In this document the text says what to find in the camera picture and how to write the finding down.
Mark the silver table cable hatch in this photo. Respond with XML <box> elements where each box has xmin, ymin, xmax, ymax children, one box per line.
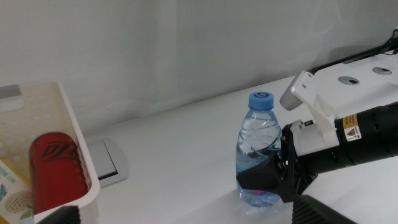
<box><xmin>85</xmin><ymin>138</ymin><xmax>129</xmax><ymax>189</ymax></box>

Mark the red cola can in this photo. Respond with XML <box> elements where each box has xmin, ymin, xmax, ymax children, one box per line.
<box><xmin>28</xmin><ymin>131</ymin><xmax>91</xmax><ymax>217</ymax></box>

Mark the grey round table grommet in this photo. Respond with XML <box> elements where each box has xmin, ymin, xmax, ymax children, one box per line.
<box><xmin>338</xmin><ymin>75</ymin><xmax>360</xmax><ymax>86</ymax></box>
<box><xmin>372</xmin><ymin>66</ymin><xmax>393</xmax><ymax>76</ymax></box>

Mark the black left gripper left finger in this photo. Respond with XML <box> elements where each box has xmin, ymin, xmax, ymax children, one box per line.
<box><xmin>36</xmin><ymin>204</ymin><xmax>81</xmax><ymax>224</ymax></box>

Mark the white perforated plastic basket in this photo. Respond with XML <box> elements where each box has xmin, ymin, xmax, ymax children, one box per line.
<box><xmin>0</xmin><ymin>81</ymin><xmax>101</xmax><ymax>224</ymax></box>

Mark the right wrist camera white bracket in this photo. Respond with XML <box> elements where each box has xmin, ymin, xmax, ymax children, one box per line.
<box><xmin>279</xmin><ymin>70</ymin><xmax>341</xmax><ymax>157</ymax></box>

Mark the black right camera cable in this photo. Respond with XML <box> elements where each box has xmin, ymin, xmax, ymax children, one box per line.
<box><xmin>308</xmin><ymin>29</ymin><xmax>398</xmax><ymax>76</ymax></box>

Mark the clear water bottle blue cap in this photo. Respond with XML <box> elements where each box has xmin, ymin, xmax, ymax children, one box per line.
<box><xmin>234</xmin><ymin>90</ymin><xmax>284</xmax><ymax>209</ymax></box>

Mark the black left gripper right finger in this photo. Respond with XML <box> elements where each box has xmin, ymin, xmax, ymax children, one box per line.
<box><xmin>290</xmin><ymin>194</ymin><xmax>359</xmax><ymax>224</ymax></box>

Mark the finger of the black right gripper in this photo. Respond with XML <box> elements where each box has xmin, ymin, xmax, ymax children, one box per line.
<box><xmin>235</xmin><ymin>154</ymin><xmax>286</xmax><ymax>200</ymax></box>
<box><xmin>244</xmin><ymin>144</ymin><xmax>282</xmax><ymax>159</ymax></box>

